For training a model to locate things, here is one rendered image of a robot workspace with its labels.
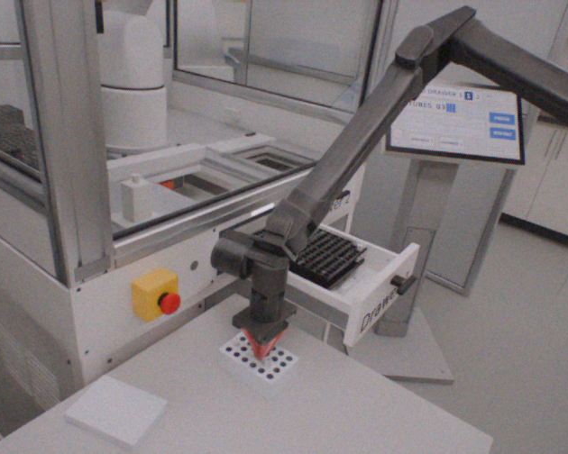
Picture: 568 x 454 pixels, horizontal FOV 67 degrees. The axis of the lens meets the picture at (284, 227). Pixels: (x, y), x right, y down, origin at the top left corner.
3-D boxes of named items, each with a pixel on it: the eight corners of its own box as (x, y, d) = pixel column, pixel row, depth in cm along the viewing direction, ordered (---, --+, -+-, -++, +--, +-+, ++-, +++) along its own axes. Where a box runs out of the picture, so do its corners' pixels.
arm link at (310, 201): (443, 31, 68) (439, 76, 78) (412, 21, 71) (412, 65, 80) (281, 243, 63) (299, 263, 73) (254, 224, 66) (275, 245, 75)
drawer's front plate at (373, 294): (408, 285, 100) (420, 244, 95) (350, 349, 78) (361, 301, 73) (401, 282, 101) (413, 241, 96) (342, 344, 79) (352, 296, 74)
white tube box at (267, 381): (297, 373, 79) (299, 358, 78) (270, 401, 73) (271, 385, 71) (246, 341, 85) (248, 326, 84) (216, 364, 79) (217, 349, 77)
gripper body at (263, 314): (230, 326, 70) (233, 289, 67) (268, 300, 78) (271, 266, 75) (261, 345, 67) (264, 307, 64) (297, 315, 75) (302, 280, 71)
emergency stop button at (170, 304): (183, 310, 77) (183, 292, 75) (165, 321, 74) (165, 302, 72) (171, 303, 78) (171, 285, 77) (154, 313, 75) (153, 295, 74)
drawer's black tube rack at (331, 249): (361, 271, 100) (367, 247, 97) (323, 304, 86) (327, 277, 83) (285, 237, 110) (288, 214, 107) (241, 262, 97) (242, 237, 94)
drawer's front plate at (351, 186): (351, 205, 139) (358, 173, 134) (302, 233, 117) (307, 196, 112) (346, 204, 140) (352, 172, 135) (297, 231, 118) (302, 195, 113)
